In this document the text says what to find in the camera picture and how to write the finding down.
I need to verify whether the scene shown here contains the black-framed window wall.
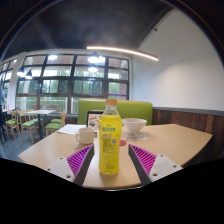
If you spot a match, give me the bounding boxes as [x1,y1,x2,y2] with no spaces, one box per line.
[0,54,131,115]

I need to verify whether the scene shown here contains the white bowl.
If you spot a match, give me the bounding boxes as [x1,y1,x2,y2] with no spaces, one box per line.
[121,117,148,134]

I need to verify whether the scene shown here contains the green upholstered bench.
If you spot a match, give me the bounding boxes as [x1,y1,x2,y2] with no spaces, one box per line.
[77,98,154,127]

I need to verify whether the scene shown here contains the white paper booklet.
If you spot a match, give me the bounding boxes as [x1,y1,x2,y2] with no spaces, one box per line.
[57,123,87,136]

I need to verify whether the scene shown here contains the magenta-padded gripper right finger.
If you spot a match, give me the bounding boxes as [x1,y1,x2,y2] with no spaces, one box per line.
[127,143,184,186]

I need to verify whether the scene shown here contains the light wooden dining table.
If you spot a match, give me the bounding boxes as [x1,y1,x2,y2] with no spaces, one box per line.
[24,109,58,138]

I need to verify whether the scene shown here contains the person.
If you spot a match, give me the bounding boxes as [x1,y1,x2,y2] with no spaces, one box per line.
[0,85,6,135]

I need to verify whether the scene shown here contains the white mug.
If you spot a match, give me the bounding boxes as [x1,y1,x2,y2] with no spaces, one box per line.
[75,127,96,145]

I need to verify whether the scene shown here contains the wooden chairs with green seats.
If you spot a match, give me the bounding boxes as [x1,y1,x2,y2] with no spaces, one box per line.
[4,109,68,140]

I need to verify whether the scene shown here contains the yellow drink bottle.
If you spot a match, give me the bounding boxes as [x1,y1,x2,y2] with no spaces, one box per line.
[97,98,123,176]

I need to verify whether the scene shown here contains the long linear pendant light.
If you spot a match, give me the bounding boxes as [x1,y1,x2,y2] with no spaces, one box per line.
[86,45,160,62]

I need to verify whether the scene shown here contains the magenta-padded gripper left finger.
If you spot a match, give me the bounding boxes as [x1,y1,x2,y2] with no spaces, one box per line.
[44,143,96,187]

